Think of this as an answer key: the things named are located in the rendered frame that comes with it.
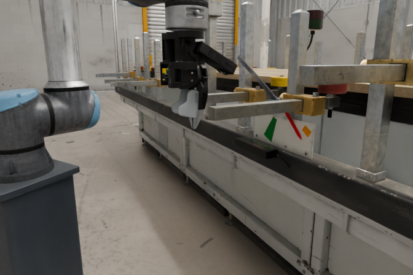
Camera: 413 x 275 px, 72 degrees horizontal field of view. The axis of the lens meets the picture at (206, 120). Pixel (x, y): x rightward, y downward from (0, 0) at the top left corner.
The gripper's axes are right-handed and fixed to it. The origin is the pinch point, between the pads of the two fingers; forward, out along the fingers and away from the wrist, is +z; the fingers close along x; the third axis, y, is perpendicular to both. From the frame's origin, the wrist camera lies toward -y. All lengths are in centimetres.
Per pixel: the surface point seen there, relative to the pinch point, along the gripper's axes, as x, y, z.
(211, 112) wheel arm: 0.1, -3.9, -2.0
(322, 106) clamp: 5.0, -35.7, -1.8
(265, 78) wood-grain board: -39, -52, -6
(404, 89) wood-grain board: 17, -52, -6
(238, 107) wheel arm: 1.5, -10.4, -2.9
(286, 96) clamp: -4.8, -32.0, -3.6
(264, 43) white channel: -134, -130, -28
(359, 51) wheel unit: -57, -142, -20
